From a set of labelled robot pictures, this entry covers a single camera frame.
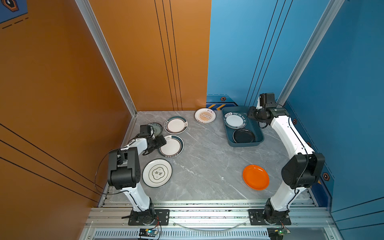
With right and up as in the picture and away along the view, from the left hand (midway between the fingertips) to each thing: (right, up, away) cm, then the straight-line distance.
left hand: (161, 141), depth 99 cm
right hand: (+55, +18, -11) cm, 59 cm away
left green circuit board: (0, -40, -28) cm, 49 cm away
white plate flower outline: (0, -18, -10) cm, 20 cm away
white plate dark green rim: (+8, +11, +14) cm, 19 cm away
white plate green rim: (+8, -4, +1) cm, 9 cm away
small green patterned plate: (-5, +8, +11) cm, 14 cm away
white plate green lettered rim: (+53, +15, +14) cm, 57 cm away
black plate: (+56, +4, +4) cm, 56 cm away
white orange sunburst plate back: (+30, +19, +18) cm, 40 cm away
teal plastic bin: (+62, +12, +3) cm, 63 cm away
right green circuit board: (+62, -41, -28) cm, 79 cm away
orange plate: (+58, -19, -13) cm, 62 cm away
